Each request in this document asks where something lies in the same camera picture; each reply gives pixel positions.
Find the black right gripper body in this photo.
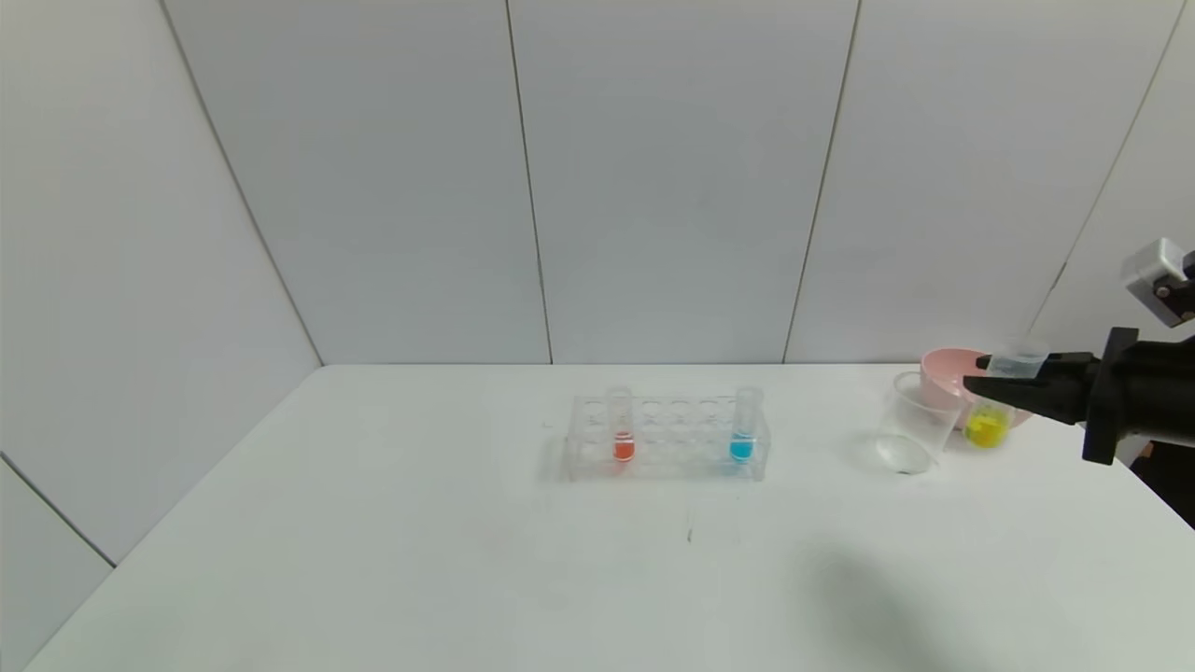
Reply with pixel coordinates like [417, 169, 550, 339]
[1081, 326, 1195, 466]

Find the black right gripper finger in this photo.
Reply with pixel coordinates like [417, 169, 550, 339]
[962, 372, 1097, 426]
[976, 351, 1103, 379]

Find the test tube with yellow pigment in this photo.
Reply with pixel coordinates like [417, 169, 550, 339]
[963, 340, 1052, 452]

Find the test tube with blue pigment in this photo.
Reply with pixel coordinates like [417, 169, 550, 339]
[729, 385, 765, 465]

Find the clear plastic test tube rack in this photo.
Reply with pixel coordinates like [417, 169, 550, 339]
[564, 393, 772, 483]

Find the test tube with red pigment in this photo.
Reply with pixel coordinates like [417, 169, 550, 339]
[607, 386, 639, 465]

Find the pink bowl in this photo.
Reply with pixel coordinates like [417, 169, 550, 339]
[920, 348, 1035, 432]

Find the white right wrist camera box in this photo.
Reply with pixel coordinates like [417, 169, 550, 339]
[1120, 237, 1195, 329]

